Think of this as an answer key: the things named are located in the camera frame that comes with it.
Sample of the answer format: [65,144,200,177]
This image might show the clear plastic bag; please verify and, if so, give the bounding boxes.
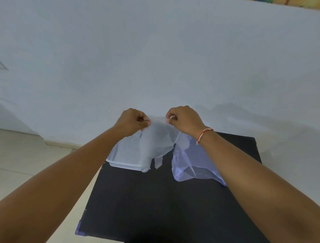
[171,132,227,187]

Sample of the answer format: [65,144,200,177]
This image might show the black table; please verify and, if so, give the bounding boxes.
[75,132,270,243]

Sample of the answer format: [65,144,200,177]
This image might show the clear plastic glove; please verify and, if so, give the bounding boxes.
[139,117,181,173]

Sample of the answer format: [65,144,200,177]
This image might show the person's left hand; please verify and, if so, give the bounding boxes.
[113,108,151,138]

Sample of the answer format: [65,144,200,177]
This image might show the person's right hand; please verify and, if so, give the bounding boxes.
[166,105,207,139]

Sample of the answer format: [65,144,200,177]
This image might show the person's left forearm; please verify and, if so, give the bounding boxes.
[0,127,127,243]

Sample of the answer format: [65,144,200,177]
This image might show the person's right forearm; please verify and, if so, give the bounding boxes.
[197,129,320,243]

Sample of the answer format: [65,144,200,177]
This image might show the red white thread bracelet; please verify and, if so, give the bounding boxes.
[196,128,214,145]

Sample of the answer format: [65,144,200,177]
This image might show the clear plastic container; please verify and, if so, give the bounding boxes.
[106,131,180,172]

